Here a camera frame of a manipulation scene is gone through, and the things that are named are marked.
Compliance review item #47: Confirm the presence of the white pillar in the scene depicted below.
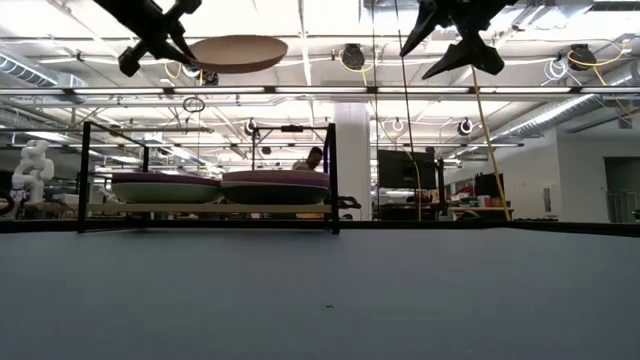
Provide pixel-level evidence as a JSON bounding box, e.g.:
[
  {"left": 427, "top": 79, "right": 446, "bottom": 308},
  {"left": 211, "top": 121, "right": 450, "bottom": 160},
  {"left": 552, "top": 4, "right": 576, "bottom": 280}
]
[{"left": 332, "top": 102, "right": 372, "bottom": 221}]

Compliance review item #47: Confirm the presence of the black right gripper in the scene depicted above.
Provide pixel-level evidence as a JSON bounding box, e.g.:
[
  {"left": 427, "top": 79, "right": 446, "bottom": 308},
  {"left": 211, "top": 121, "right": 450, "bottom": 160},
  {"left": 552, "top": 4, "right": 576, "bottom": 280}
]
[{"left": 398, "top": 0, "right": 521, "bottom": 81}]

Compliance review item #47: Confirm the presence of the black hanging cable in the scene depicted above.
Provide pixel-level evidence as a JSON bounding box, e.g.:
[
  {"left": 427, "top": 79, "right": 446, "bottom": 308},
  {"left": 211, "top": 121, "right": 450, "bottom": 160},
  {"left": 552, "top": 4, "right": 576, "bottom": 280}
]
[{"left": 394, "top": 0, "right": 422, "bottom": 221}]

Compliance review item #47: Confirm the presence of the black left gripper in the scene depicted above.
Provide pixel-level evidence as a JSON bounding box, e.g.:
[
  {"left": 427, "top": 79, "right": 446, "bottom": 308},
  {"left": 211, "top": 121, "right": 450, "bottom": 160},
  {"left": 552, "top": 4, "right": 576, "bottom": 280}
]
[{"left": 118, "top": 0, "right": 202, "bottom": 77}]

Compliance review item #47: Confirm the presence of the ceiling light strip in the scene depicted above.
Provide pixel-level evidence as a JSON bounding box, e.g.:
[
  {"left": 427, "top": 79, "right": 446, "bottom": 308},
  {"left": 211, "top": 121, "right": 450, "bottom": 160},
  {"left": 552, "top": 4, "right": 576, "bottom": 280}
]
[{"left": 0, "top": 85, "right": 640, "bottom": 96}]

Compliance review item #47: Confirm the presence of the purple plate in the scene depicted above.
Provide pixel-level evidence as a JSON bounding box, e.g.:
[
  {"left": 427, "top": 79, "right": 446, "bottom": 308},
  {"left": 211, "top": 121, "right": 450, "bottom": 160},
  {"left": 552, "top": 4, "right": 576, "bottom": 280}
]
[
  {"left": 110, "top": 172, "right": 221, "bottom": 187},
  {"left": 220, "top": 177, "right": 331, "bottom": 189}
]

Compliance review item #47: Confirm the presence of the small black monitor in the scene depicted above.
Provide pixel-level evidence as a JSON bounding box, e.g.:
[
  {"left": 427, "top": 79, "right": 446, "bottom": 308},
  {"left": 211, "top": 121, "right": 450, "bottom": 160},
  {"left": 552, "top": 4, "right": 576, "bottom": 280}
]
[{"left": 473, "top": 172, "right": 505, "bottom": 199}]

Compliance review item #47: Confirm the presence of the person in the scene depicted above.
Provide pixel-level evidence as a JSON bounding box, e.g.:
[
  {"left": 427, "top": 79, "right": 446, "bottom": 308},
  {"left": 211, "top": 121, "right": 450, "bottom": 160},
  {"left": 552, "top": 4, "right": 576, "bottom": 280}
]
[{"left": 292, "top": 145, "right": 325, "bottom": 172}]

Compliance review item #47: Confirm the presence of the green plate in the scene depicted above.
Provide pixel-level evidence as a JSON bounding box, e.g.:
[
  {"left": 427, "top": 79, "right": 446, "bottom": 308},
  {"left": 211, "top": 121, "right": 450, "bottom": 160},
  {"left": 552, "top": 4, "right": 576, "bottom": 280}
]
[{"left": 110, "top": 180, "right": 222, "bottom": 204}]

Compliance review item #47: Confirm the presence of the silver ventilation duct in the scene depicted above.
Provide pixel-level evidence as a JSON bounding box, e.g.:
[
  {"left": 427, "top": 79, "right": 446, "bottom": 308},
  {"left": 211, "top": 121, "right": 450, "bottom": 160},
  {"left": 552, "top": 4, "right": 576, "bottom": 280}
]
[
  {"left": 492, "top": 74, "right": 640, "bottom": 144},
  {"left": 0, "top": 49, "right": 89, "bottom": 104}
]

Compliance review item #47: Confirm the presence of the white robot figure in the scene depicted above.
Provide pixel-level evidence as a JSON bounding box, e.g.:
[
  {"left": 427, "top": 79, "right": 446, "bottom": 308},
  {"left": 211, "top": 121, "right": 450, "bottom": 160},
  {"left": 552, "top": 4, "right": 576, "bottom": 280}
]
[{"left": 10, "top": 139, "right": 55, "bottom": 204}]

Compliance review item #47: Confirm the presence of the large black monitor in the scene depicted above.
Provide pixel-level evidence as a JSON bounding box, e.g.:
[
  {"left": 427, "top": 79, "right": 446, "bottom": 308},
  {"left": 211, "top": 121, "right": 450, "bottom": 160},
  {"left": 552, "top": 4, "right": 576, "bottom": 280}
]
[{"left": 377, "top": 148, "right": 437, "bottom": 190}]

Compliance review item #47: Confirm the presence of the yellow hanging cable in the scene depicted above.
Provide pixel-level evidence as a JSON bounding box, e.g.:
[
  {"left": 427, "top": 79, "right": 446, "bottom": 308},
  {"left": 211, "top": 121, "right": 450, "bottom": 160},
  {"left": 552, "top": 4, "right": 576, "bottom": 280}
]
[{"left": 469, "top": 64, "right": 512, "bottom": 222}]

